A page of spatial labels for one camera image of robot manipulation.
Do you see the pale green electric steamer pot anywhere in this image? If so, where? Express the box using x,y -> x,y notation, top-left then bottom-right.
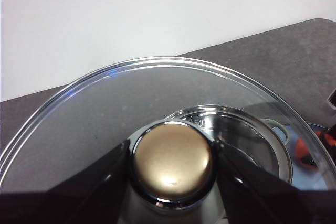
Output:
165,104 -> 293,186

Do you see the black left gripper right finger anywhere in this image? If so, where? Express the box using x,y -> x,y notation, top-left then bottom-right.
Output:
217,141 -> 336,224

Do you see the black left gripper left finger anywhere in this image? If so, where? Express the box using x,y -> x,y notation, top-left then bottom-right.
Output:
0,139 -> 132,224

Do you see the orange pumpkin with green stem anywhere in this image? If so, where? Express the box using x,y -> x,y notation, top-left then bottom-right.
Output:
293,129 -> 336,168

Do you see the glass lid with green knob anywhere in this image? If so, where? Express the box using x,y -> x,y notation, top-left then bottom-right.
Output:
0,56 -> 333,224

